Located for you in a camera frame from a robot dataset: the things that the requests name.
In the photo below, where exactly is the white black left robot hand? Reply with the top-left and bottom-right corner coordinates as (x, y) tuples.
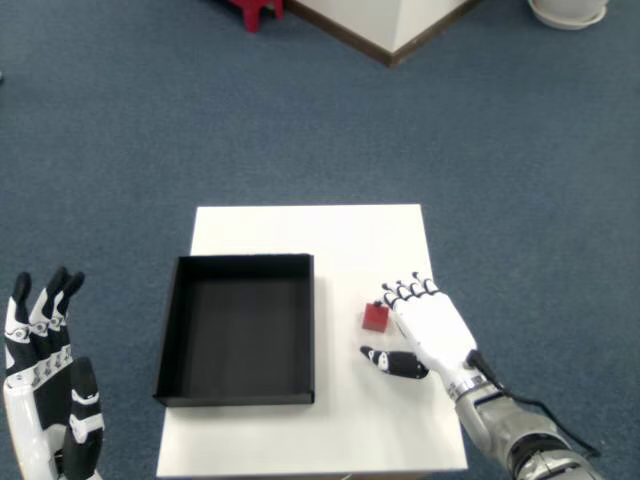
(3, 266), (105, 480)

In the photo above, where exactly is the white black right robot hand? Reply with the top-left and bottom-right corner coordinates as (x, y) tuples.
(359, 271), (494, 401)

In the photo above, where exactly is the red cube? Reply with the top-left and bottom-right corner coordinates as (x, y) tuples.
(361, 302), (390, 333)

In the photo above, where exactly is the black open box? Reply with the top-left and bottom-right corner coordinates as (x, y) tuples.
(152, 253), (315, 407)

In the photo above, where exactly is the white square table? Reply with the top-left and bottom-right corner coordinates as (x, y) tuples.
(155, 203), (469, 479)

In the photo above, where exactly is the white column with brown skirting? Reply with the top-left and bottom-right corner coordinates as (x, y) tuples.
(287, 0), (484, 69)

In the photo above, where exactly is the white round base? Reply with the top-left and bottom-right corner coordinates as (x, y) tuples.
(527, 0), (610, 30)

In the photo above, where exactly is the red plastic stool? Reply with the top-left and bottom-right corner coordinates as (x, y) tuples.
(229, 0), (285, 34)

